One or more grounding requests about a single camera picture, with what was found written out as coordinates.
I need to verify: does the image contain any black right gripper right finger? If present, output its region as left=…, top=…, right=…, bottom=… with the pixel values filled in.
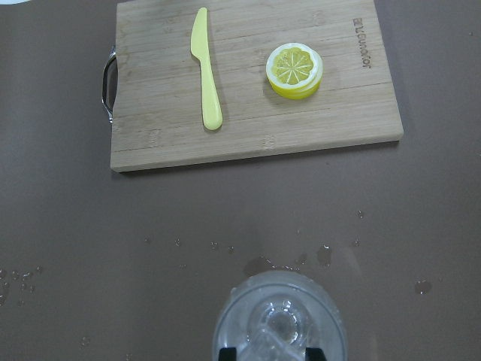
left=305, top=347, right=325, bottom=361

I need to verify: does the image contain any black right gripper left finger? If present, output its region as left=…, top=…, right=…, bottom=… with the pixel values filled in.
left=219, top=347, right=237, bottom=361

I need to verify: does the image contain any clear ice cube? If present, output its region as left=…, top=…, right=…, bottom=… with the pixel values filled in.
left=238, top=328, right=304, bottom=360

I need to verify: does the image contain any clear wine glass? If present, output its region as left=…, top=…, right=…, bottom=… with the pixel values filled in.
left=211, top=271, right=349, bottom=360

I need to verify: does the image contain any yellow plastic knife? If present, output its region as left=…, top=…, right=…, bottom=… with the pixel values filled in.
left=190, top=8, right=223, bottom=131

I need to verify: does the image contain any bamboo cutting board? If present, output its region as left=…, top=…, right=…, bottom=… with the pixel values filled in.
left=110, top=1, right=404, bottom=172

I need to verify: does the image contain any yellow lemon slice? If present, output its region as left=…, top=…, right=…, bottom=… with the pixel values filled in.
left=265, top=43, right=324, bottom=100

